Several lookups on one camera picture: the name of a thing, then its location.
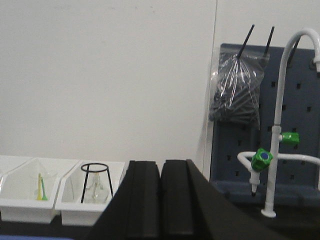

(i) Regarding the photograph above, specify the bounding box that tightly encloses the white storage bin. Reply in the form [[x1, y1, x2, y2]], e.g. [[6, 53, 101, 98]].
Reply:
[[0, 155, 32, 176], [55, 160, 125, 226], [0, 157, 79, 224]]

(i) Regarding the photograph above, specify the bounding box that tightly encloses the glass flask in right bin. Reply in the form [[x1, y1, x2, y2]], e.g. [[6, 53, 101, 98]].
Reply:
[[84, 172, 109, 204]]

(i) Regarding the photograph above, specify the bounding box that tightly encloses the grey blue pegboard drying rack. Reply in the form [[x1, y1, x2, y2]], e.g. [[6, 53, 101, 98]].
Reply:
[[210, 47, 320, 207]]

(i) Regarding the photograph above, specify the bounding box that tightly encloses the yellow plastic spatula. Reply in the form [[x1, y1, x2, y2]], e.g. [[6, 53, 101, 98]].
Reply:
[[36, 173, 42, 201]]

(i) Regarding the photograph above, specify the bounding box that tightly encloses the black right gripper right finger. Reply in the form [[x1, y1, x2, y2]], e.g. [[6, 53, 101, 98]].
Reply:
[[161, 159, 285, 240]]

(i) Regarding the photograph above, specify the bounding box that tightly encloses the green plastic spatula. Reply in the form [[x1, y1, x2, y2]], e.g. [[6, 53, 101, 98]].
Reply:
[[40, 177, 48, 201]]

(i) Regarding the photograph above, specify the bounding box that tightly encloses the black wire tripod stand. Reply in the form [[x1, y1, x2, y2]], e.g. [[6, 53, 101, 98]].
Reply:
[[80, 162, 114, 204]]

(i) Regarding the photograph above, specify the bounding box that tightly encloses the white gooseneck lab faucet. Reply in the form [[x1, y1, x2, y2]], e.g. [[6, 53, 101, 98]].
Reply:
[[236, 27, 320, 218]]

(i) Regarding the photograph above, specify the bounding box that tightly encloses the plastic bag of pegs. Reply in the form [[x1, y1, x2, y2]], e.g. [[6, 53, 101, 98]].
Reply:
[[208, 47, 270, 130]]

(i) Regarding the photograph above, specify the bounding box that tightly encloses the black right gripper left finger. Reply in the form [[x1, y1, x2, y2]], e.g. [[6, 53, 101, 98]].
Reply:
[[86, 160, 160, 240]]

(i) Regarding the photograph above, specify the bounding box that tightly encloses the left white storage bin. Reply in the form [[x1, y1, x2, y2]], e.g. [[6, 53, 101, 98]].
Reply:
[[0, 155, 32, 176]]

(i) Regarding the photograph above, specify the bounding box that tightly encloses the right white storage bin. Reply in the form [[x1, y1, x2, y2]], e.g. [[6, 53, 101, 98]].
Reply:
[[55, 160, 125, 226]]

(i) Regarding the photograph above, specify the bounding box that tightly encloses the middle white storage bin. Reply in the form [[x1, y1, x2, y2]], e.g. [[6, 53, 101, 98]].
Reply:
[[0, 157, 79, 224]]

